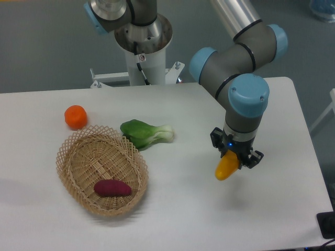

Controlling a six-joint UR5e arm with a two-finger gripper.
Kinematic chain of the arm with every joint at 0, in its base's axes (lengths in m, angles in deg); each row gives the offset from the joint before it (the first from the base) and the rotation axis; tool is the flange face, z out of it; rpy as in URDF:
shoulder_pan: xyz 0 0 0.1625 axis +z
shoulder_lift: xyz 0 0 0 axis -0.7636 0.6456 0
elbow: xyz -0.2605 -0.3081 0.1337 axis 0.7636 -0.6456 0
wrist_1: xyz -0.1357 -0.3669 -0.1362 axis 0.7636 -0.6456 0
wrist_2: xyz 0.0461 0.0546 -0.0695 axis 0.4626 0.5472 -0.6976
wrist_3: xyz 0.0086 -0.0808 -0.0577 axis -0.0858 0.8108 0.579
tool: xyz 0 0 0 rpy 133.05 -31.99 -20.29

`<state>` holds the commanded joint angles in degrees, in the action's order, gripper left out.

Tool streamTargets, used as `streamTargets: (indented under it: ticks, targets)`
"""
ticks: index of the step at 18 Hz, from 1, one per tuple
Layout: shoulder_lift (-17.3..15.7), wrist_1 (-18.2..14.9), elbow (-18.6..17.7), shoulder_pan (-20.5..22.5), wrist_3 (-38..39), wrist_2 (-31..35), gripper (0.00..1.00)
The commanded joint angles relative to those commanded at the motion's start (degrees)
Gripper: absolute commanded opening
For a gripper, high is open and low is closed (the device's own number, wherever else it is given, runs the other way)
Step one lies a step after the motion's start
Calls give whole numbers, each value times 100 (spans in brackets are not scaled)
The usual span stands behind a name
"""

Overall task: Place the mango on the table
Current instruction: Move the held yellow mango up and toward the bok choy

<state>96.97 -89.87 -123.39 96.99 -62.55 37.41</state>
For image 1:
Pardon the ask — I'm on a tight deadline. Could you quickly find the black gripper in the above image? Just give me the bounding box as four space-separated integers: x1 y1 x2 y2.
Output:
210 127 264 169

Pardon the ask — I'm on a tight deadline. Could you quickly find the yellow mango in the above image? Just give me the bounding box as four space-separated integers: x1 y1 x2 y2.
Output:
215 150 240 181

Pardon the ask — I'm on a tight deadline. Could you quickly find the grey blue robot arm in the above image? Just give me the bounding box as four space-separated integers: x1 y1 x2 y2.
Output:
84 1 288 168

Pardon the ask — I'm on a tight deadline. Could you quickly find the green bok choy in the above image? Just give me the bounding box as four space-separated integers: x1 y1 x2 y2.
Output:
120 119 174 150

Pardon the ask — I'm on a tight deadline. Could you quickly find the black device at table edge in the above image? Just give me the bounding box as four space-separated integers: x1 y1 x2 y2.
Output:
316 211 334 239

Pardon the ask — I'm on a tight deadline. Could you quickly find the purple sweet potato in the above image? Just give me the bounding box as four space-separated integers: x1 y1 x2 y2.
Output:
94 179 132 197

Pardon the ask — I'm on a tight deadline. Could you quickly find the woven wicker basket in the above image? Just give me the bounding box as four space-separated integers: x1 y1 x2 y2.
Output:
56 125 149 216

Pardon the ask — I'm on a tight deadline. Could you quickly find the orange persimmon fruit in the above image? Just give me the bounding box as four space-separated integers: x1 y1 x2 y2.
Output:
64 105 88 130

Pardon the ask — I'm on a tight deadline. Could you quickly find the blue object in corner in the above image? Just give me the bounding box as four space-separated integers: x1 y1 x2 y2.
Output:
309 0 334 23

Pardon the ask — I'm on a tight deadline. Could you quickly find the white frame at right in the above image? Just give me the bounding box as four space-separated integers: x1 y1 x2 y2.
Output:
309 88 334 137

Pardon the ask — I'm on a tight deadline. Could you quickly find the black cable on pedestal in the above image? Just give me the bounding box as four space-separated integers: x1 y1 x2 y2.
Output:
132 41 152 86

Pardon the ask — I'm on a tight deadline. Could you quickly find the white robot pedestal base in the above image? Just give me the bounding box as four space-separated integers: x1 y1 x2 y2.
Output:
90 14 184 88

